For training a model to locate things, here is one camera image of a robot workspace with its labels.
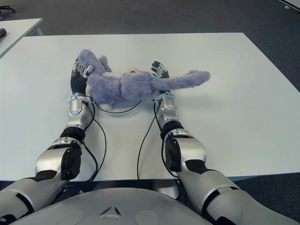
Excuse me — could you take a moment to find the grey robot torso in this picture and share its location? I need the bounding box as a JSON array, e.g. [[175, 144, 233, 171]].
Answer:
[[10, 187, 213, 225]]

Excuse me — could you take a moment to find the white plate black rim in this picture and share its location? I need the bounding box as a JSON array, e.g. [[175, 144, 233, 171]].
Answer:
[[95, 98, 143, 113]]

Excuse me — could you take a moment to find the grey table leg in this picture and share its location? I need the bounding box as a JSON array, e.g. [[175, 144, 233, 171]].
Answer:
[[152, 179, 181, 200]]

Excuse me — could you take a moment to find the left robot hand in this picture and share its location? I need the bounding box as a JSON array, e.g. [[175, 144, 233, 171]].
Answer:
[[70, 57, 95, 96]]

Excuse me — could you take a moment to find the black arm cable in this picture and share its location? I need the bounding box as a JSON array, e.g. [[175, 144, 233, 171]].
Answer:
[[137, 100, 179, 181], [82, 103, 107, 182]]

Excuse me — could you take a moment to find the white side table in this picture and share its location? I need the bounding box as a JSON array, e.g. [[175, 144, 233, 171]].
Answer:
[[0, 18, 44, 59]]

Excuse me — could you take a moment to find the white background object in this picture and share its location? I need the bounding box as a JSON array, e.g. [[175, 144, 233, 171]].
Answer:
[[278, 0, 300, 10]]

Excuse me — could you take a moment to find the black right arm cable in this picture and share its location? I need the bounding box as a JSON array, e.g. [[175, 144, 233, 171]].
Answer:
[[137, 100, 179, 181]]

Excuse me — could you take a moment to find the purple plush bunny doll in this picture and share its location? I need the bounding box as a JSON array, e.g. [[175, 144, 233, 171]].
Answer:
[[76, 48, 211, 110]]

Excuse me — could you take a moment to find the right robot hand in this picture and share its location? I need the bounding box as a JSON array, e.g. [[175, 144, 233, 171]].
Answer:
[[150, 60, 171, 93]]

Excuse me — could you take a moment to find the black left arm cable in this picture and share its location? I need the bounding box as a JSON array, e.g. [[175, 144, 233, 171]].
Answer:
[[82, 103, 107, 182]]

